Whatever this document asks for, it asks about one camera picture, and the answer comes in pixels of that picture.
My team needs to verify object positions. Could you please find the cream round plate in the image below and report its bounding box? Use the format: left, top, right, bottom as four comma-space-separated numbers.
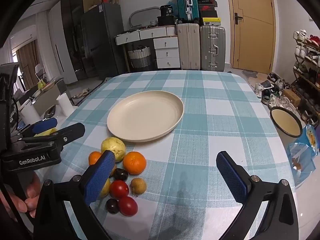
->
107, 90, 184, 143

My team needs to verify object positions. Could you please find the brown curtain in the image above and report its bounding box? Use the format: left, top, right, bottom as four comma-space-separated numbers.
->
16, 40, 42, 88

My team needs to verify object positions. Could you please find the cardboard box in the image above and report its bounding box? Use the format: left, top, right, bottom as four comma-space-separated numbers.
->
282, 89, 302, 107

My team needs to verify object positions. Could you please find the orange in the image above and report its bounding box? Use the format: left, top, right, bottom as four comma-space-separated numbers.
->
88, 151, 102, 166
122, 151, 147, 175

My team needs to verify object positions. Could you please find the person's left hand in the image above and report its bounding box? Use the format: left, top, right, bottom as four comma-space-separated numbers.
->
0, 173, 42, 221

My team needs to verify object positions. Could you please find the grey suitcase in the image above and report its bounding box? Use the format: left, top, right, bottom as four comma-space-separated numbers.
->
199, 25, 226, 72

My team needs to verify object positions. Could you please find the yellow-green guava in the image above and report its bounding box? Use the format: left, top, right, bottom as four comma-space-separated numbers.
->
101, 137, 126, 162
99, 178, 111, 198

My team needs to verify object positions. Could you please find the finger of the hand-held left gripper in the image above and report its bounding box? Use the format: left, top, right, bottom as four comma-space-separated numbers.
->
19, 118, 58, 138
20, 123, 86, 153

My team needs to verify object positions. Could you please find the dark-rimmed round tray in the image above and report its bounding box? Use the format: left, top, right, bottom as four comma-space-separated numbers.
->
269, 106, 303, 138

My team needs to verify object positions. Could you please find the shoe rack with shoes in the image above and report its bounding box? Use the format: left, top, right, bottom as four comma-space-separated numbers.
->
293, 29, 320, 127

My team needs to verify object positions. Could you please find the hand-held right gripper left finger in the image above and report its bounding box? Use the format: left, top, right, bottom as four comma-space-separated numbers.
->
32, 150, 118, 240

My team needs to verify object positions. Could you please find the beige suitcase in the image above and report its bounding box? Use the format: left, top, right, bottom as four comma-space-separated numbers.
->
177, 23, 200, 70

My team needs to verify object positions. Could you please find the wooden door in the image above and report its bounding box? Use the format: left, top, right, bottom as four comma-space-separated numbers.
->
225, 0, 277, 74

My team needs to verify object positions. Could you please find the blue plastic bag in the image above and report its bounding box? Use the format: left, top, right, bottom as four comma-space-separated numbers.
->
287, 125, 320, 188

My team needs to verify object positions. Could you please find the grey refrigerator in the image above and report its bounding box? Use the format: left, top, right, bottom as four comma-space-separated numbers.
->
81, 2, 127, 79

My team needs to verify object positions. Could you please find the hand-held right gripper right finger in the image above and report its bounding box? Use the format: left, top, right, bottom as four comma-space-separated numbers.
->
216, 151, 298, 240

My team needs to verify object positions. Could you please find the yellow object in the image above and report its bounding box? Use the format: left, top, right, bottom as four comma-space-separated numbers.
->
34, 128, 58, 137

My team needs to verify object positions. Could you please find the white paper roll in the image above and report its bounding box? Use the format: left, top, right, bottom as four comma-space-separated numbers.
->
19, 104, 40, 125
56, 92, 74, 117

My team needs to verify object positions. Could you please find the dark purple plum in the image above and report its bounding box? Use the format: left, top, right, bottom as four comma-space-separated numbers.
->
114, 168, 129, 182
105, 198, 120, 215

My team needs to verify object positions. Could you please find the red tomato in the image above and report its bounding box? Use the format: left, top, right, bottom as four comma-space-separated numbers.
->
118, 196, 138, 217
109, 180, 130, 200

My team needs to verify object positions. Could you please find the curved metal frame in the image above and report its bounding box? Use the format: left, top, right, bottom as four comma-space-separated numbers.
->
129, 7, 160, 28

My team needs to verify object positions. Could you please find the teal suitcase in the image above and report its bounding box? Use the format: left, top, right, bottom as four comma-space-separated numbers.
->
175, 0, 200, 22

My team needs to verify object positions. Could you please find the pair of slippers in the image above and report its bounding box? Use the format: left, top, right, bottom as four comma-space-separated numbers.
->
71, 88, 90, 99

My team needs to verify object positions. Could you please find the woven laundry basket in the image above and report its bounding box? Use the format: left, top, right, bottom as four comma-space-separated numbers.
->
128, 45, 152, 68

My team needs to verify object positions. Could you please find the white cabinet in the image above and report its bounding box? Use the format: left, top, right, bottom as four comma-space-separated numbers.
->
49, 1, 78, 84

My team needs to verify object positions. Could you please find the beige doormat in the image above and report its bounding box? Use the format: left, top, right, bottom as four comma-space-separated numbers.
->
242, 69, 269, 85

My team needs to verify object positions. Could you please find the pile of shoes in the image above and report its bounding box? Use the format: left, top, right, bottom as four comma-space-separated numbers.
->
254, 72, 299, 110

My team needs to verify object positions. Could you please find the white desk with drawers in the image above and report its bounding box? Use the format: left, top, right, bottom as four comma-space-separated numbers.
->
115, 26, 181, 73

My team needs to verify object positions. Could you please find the brown longan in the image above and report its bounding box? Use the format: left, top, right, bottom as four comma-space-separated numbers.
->
130, 177, 147, 195

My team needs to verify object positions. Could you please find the blue white checkered tablecloth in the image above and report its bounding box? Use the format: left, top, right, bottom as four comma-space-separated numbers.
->
17, 70, 296, 240

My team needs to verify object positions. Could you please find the dark glass cabinet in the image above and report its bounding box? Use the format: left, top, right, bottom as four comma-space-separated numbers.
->
61, 0, 87, 80

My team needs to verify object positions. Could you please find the metal shoe rack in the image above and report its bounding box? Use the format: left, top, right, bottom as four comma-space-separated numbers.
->
291, 30, 320, 128

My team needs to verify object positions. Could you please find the yellow black shoe box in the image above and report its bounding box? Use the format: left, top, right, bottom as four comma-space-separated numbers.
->
202, 17, 222, 26

